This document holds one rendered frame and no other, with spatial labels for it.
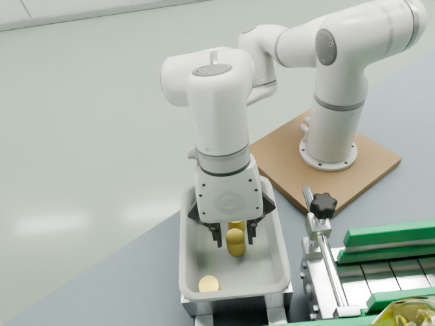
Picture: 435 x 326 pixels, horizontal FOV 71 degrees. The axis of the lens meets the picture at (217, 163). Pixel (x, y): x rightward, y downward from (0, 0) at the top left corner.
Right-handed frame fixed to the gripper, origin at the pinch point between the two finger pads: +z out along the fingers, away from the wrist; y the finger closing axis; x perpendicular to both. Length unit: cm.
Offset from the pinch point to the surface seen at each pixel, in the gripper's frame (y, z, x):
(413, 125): 46, 0, 30
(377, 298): 14.4, -9.1, -19.4
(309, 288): 9.8, -0.5, -12.0
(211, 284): -4.3, 3.4, -7.6
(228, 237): -1.0, 1.3, 0.3
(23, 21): -220, -11, 339
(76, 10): -157, -15, 342
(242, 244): 1.2, 2.5, -0.6
